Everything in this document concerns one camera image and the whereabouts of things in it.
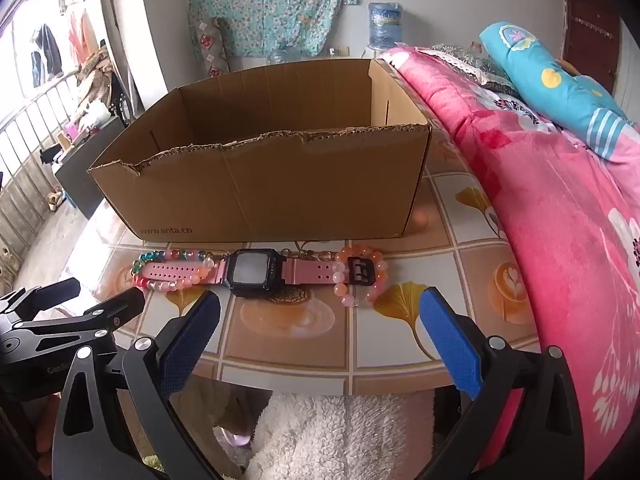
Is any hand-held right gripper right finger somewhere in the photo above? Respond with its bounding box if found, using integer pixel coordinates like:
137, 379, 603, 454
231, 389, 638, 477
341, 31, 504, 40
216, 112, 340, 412
419, 286, 584, 480

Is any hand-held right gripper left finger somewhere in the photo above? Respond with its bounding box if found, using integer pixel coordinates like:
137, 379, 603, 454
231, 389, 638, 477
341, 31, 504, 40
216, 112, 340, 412
52, 290, 221, 480

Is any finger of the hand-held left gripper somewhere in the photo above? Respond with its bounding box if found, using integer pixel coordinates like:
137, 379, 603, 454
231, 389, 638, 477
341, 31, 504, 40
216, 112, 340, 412
0, 277, 81, 326
82, 287, 147, 336

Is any multicolour bead bracelet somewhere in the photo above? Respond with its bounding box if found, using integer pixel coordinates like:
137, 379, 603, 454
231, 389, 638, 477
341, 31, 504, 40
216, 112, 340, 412
131, 247, 217, 293

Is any pink strap digital watch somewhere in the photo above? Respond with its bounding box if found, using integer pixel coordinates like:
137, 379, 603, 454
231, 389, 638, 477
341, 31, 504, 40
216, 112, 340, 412
139, 248, 380, 300

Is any pink bead bracelet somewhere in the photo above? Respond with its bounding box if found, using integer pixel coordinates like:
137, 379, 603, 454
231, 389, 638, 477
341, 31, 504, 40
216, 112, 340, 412
332, 244, 390, 309

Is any brown cardboard box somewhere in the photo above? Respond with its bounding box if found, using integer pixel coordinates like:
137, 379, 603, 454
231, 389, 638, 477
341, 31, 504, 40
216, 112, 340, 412
87, 57, 432, 242

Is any metal railing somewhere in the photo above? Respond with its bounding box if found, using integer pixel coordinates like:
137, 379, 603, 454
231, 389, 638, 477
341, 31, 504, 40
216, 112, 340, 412
0, 67, 86, 281

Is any pink slipper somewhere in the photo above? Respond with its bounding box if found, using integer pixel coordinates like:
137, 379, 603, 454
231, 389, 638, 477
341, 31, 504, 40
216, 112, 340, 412
215, 425, 252, 448

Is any coffee and leaf print tablecloth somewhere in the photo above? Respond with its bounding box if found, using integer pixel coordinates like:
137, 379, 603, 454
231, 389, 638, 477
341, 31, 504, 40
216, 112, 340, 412
65, 127, 546, 397

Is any dark cabinet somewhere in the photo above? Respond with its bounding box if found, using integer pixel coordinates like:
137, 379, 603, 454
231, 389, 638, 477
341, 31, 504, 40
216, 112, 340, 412
54, 115, 128, 220

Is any white fluffy clothing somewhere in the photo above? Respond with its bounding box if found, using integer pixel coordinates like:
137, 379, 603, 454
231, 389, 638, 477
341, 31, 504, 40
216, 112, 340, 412
212, 392, 436, 480

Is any pink floral blanket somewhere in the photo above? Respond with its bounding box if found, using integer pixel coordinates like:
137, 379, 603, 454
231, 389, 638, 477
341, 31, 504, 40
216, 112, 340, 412
377, 46, 640, 480

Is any pile of clothes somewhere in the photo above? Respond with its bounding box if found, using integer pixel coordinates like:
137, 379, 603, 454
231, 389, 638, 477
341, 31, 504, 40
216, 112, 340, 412
75, 42, 126, 116

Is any dark hanging jacket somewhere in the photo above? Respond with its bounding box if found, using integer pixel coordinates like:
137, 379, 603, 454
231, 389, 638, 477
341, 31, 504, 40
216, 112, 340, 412
30, 22, 63, 86

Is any pink hanging garment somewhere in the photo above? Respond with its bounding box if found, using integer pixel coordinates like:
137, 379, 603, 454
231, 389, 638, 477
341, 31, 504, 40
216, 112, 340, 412
67, 7, 98, 63

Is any long patterned cushion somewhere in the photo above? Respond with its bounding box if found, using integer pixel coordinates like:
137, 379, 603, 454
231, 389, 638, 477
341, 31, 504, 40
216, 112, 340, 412
195, 17, 231, 78

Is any blue cartoon pillow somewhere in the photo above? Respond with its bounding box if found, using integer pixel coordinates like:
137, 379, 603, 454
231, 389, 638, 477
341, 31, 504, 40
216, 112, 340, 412
479, 21, 640, 161

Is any lace trimmed grey pillow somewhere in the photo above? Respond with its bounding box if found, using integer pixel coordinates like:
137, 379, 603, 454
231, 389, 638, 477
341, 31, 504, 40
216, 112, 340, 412
425, 42, 521, 96

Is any teal floral cloth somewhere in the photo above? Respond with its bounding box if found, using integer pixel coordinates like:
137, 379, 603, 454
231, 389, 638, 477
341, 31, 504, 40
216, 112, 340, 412
189, 0, 358, 58

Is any dark red door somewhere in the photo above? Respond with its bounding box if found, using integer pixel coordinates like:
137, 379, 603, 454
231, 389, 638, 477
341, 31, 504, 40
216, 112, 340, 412
562, 0, 621, 96

